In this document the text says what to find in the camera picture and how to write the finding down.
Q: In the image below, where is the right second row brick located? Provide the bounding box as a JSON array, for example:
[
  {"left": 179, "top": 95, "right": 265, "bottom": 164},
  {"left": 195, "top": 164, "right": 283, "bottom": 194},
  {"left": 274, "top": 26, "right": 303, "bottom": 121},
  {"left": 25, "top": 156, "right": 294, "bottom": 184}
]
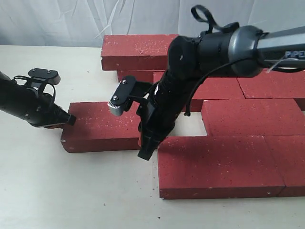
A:
[{"left": 237, "top": 71, "right": 305, "bottom": 99}]

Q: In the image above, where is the third row red brick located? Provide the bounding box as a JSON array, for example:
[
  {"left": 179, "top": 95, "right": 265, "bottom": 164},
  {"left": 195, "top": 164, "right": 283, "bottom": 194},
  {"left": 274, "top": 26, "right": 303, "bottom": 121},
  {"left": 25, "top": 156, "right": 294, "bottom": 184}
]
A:
[{"left": 201, "top": 99, "right": 305, "bottom": 136}]

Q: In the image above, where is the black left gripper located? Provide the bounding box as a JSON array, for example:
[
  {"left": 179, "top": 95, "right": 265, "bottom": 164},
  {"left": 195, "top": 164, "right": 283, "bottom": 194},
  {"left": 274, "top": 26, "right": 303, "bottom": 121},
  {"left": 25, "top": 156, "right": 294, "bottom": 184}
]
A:
[{"left": 0, "top": 73, "right": 76, "bottom": 129}]

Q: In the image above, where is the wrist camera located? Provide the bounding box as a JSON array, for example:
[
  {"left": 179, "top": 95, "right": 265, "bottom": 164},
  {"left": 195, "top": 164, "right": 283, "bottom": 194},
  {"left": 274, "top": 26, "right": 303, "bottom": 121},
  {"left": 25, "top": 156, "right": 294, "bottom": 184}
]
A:
[
  {"left": 108, "top": 75, "right": 153, "bottom": 116},
  {"left": 28, "top": 68, "right": 61, "bottom": 85}
]

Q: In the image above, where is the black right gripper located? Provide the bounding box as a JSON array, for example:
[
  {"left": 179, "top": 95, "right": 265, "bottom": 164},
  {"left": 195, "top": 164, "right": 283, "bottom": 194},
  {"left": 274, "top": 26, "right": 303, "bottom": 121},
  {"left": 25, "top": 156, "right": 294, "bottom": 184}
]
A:
[{"left": 138, "top": 70, "right": 191, "bottom": 160}]

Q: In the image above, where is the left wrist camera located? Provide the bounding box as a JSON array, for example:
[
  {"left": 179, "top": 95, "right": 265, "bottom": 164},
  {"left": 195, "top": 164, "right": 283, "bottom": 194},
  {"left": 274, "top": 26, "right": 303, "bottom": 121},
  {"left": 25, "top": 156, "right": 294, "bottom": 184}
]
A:
[{"left": 28, "top": 68, "right": 61, "bottom": 85}]

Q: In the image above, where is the front large red brick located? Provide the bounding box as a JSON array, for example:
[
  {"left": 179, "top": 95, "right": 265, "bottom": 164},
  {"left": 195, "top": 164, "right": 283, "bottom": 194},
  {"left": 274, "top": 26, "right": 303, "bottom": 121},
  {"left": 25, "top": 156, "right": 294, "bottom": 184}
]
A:
[{"left": 158, "top": 136, "right": 285, "bottom": 199}]

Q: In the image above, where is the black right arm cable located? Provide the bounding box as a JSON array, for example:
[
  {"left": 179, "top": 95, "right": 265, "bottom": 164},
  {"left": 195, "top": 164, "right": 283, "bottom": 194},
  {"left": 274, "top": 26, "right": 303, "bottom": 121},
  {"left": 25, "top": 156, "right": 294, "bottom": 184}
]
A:
[{"left": 184, "top": 4, "right": 253, "bottom": 117}]

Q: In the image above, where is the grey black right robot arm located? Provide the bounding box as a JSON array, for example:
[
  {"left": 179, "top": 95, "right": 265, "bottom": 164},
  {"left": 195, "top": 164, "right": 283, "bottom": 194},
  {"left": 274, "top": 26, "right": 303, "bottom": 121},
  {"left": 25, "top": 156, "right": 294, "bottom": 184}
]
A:
[{"left": 137, "top": 25, "right": 305, "bottom": 160}]

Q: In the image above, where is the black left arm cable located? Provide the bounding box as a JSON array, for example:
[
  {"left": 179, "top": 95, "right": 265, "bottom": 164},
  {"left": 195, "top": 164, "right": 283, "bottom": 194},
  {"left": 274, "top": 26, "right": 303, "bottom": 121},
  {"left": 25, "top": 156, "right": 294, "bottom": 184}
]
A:
[{"left": 13, "top": 75, "right": 57, "bottom": 108}]

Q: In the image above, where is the bottom left back brick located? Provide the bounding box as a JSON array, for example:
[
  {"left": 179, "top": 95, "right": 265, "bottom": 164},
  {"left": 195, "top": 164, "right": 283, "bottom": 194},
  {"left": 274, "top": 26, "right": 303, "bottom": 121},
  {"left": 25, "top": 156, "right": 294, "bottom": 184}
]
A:
[{"left": 117, "top": 70, "right": 154, "bottom": 83}]

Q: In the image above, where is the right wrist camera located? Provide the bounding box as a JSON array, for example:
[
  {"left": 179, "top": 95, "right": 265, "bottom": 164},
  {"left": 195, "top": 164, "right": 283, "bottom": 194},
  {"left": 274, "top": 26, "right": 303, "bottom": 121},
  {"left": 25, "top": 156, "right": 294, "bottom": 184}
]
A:
[{"left": 108, "top": 75, "right": 153, "bottom": 116}]

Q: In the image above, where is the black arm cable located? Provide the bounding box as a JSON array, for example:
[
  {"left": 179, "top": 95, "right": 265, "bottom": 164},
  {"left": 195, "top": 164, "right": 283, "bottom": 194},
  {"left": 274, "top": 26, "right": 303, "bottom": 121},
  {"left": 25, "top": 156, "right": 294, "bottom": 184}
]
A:
[
  {"left": 13, "top": 75, "right": 57, "bottom": 108},
  {"left": 184, "top": 4, "right": 253, "bottom": 117}
]

